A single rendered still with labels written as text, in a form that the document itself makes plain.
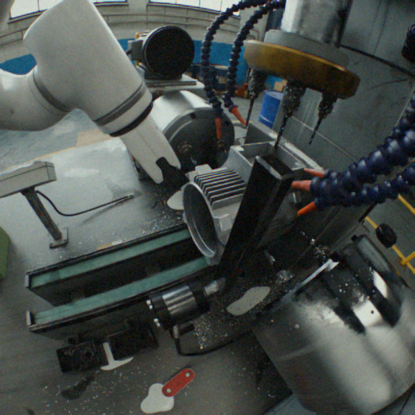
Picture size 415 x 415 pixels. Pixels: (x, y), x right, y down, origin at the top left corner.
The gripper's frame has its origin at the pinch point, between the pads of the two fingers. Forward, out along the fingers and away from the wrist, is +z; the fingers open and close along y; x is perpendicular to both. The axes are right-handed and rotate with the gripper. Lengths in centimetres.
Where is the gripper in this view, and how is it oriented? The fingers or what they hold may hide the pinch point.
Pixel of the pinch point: (176, 177)
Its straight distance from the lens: 37.5
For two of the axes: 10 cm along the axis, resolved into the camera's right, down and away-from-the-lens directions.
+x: 8.2, -5.7, -0.1
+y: 4.7, 6.8, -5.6
